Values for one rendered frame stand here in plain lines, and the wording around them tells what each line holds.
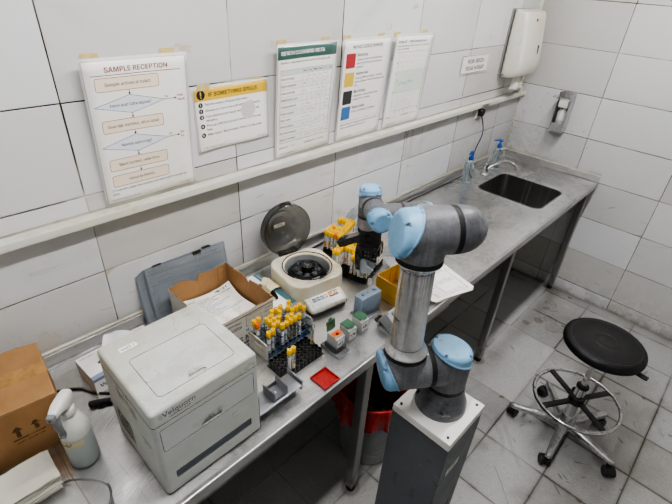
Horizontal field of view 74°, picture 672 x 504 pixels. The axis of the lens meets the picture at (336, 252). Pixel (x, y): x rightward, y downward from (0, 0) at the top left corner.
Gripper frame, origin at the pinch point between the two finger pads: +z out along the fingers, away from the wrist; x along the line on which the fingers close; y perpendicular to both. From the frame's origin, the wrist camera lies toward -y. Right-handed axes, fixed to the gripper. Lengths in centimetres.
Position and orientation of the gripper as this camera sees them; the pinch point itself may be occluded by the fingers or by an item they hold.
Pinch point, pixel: (359, 273)
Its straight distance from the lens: 166.3
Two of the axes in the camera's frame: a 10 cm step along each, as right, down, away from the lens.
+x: 4.0, -4.8, 7.8
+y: 9.2, 2.3, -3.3
